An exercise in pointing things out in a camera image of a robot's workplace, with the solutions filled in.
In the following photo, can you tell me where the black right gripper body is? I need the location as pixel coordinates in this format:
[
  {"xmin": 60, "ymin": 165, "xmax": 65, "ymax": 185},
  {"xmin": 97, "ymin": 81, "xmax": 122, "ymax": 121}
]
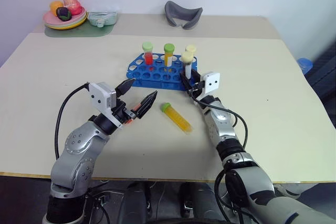
[{"xmin": 188, "ymin": 81, "xmax": 207, "ymax": 95}]

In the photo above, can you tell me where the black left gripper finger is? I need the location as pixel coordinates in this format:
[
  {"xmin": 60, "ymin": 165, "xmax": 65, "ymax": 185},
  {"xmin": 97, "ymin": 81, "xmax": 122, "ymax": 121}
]
[
  {"xmin": 115, "ymin": 78, "xmax": 137, "ymax": 98},
  {"xmin": 135, "ymin": 90, "xmax": 158, "ymax": 119}
]

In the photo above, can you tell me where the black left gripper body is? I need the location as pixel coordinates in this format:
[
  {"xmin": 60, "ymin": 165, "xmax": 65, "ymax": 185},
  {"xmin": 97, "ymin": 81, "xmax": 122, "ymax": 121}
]
[{"xmin": 111, "ymin": 99, "xmax": 138, "ymax": 126}]

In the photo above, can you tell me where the cream-capped white test tube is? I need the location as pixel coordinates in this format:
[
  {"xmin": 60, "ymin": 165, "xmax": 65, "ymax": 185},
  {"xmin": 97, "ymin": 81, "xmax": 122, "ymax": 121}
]
[{"xmin": 181, "ymin": 51, "xmax": 195, "ymax": 79}]

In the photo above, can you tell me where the blue test tube rack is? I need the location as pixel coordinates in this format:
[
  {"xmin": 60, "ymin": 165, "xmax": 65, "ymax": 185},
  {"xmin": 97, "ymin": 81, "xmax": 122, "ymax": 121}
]
[{"xmin": 126, "ymin": 52, "xmax": 200, "ymax": 92}]

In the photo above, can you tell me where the orange green-capped labelled test tube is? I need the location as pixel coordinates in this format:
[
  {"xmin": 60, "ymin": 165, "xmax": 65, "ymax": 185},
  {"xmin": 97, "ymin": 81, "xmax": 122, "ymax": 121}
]
[{"xmin": 163, "ymin": 43, "xmax": 176, "ymax": 68}]

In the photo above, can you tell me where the yellow green-capped test tube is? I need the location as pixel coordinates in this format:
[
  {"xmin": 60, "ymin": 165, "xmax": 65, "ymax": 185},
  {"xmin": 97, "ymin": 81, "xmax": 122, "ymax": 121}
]
[{"xmin": 160, "ymin": 102, "xmax": 194, "ymax": 133}]

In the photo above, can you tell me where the red green-capped test tube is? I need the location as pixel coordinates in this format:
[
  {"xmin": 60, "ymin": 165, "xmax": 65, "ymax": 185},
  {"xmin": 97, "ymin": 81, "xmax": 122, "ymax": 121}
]
[{"xmin": 142, "ymin": 41, "xmax": 155, "ymax": 66}]

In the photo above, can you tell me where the grey curved foam pad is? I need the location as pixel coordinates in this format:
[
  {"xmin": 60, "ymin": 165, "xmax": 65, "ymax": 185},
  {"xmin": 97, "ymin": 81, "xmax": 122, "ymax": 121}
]
[{"xmin": 164, "ymin": 0, "xmax": 204, "ymax": 31}]

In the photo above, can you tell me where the green table mat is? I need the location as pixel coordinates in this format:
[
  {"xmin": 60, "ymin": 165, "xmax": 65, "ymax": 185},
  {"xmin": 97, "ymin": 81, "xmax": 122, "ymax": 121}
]
[{"xmin": 44, "ymin": 11, "xmax": 119, "ymax": 38}]

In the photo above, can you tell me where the yellow plate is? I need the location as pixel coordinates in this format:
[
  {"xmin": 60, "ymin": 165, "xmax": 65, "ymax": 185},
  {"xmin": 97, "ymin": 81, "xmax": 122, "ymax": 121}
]
[{"xmin": 44, "ymin": 15, "xmax": 89, "ymax": 30}]

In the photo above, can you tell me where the green plate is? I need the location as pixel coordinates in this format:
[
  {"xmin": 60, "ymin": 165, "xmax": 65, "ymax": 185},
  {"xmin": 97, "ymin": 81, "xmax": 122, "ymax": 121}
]
[{"xmin": 44, "ymin": 11, "xmax": 88, "ymax": 28}]

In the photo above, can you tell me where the dark rounded shape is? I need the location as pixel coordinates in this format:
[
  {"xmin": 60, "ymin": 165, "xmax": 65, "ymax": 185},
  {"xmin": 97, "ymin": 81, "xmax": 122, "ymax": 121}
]
[
  {"xmin": 122, "ymin": 182, "xmax": 148, "ymax": 224},
  {"xmin": 179, "ymin": 182, "xmax": 220, "ymax": 224}
]

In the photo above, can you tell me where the dark purple toy fruit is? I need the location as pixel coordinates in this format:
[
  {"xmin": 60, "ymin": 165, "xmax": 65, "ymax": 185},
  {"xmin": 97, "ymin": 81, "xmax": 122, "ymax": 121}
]
[{"xmin": 56, "ymin": 6, "xmax": 73, "ymax": 22}]

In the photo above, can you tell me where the pink toy fruit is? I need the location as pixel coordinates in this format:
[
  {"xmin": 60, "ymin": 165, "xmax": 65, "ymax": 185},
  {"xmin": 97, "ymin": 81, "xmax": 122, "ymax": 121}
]
[{"xmin": 62, "ymin": 0, "xmax": 82, "ymax": 16}]

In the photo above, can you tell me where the pink plate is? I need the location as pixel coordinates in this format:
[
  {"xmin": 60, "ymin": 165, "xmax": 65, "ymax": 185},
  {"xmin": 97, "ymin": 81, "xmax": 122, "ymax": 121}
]
[{"xmin": 43, "ymin": 5, "xmax": 87, "ymax": 26}]

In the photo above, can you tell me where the orange toy fruit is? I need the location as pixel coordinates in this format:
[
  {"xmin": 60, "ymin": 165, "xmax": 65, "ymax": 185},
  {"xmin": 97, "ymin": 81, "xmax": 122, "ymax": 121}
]
[{"xmin": 49, "ymin": 0, "xmax": 65, "ymax": 15}]

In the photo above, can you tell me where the blue water bottle cap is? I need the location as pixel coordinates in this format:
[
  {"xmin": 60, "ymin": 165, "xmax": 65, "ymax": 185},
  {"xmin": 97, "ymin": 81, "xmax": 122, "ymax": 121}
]
[{"xmin": 296, "ymin": 58, "xmax": 314, "ymax": 76}]

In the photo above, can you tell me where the black chair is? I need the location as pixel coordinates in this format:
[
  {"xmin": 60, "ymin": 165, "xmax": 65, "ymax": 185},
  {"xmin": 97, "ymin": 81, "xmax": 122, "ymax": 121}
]
[{"xmin": 306, "ymin": 47, "xmax": 336, "ymax": 128}]

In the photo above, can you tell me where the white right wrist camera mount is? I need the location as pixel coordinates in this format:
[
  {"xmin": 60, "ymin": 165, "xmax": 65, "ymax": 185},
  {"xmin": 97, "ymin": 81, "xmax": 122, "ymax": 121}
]
[{"xmin": 201, "ymin": 71, "xmax": 222, "ymax": 97}]

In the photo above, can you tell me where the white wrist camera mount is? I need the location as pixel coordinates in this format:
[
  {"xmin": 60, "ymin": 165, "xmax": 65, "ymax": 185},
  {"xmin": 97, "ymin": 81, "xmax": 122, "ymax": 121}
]
[
  {"xmin": 88, "ymin": 82, "xmax": 124, "ymax": 130},
  {"xmin": 201, "ymin": 71, "xmax": 222, "ymax": 97}
]

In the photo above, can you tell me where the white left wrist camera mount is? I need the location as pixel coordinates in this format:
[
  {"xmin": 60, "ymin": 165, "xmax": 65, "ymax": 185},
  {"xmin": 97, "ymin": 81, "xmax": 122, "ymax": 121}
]
[{"xmin": 88, "ymin": 82, "xmax": 124, "ymax": 130}]

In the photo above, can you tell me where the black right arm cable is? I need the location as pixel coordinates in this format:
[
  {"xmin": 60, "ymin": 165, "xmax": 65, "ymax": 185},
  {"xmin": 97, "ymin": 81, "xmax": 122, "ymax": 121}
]
[{"xmin": 187, "ymin": 83, "xmax": 249, "ymax": 148}]

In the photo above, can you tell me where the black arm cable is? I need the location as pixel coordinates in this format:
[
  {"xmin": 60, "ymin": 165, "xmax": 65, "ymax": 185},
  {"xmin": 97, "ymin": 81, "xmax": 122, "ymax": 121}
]
[
  {"xmin": 187, "ymin": 83, "xmax": 249, "ymax": 148},
  {"xmin": 54, "ymin": 82, "xmax": 91, "ymax": 161}
]

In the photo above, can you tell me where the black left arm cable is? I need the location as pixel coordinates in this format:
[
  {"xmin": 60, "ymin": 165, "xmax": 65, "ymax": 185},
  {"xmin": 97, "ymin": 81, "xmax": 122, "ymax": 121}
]
[{"xmin": 54, "ymin": 82, "xmax": 91, "ymax": 161}]

